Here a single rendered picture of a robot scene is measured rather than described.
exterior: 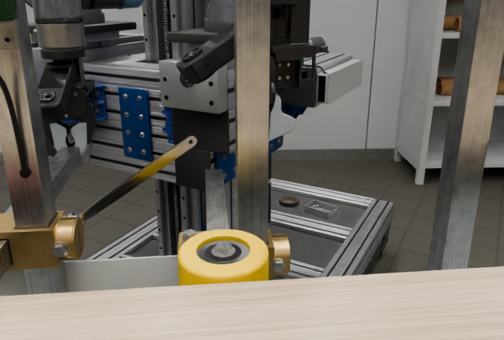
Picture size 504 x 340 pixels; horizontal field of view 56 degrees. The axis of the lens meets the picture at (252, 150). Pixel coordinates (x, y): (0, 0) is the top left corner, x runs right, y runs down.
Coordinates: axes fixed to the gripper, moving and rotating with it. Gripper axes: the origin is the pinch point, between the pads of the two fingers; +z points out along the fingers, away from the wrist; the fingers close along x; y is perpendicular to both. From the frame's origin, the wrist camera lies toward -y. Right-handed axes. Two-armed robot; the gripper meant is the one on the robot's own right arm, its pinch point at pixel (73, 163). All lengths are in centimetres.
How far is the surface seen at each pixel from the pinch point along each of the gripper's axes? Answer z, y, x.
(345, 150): 75, 218, -119
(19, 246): -2.5, -33.8, -2.7
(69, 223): -4.2, -32.1, -7.8
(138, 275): 5.2, -29.2, -14.5
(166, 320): -7, -54, -21
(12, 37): -25.2, -33.4, -5.3
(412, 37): -1, 204, -153
